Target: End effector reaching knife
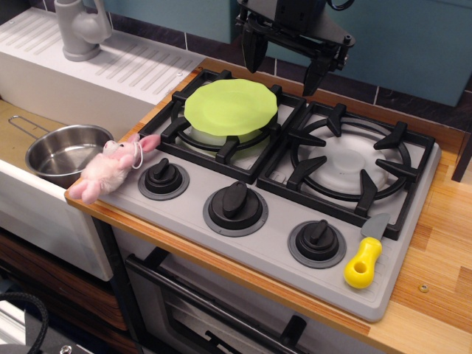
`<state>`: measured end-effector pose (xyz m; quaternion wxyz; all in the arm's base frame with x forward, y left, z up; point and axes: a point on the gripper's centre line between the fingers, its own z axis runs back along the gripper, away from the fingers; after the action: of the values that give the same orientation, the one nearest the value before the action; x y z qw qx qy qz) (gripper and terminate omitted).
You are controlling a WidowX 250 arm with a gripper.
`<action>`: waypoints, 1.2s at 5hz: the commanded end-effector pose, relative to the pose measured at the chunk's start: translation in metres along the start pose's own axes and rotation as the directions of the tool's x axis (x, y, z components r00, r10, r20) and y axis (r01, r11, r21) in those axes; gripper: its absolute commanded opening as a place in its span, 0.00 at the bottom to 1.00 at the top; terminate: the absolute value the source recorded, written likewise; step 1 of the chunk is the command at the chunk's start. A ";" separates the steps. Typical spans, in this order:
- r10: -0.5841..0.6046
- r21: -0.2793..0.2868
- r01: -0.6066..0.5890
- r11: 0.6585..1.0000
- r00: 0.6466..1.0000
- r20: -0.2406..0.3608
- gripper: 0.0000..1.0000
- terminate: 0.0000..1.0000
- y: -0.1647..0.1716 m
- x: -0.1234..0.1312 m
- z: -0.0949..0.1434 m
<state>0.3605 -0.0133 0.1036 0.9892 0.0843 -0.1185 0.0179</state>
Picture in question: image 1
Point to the white toy sink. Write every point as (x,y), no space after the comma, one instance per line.
(114,90)

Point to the left black burner grate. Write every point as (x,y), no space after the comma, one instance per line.
(240,157)

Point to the green plastic plate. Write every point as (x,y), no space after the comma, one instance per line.
(231,107)

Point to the black stove knob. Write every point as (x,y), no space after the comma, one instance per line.
(163,181)
(235,211)
(317,244)

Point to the grey toy stove top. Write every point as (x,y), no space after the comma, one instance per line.
(266,251)

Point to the grey toy faucet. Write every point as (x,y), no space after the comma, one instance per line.
(82,32)

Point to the right black burner grate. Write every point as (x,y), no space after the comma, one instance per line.
(353,168)

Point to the left black stove knob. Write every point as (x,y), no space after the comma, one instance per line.
(163,181)

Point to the middle black stove knob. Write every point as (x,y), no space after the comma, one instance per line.
(235,211)

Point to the toy oven door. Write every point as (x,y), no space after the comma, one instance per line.
(215,315)

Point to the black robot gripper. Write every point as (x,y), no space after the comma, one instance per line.
(304,27)

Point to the small steel saucepan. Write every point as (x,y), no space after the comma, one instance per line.
(59,156)

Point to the yellow handled toy knife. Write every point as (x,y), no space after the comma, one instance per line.
(359,272)

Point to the black burner grate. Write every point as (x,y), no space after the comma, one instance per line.
(353,168)
(240,157)

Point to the pink plush bunny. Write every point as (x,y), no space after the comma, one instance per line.
(108,170)

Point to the right black stove knob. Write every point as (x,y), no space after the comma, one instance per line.
(317,244)

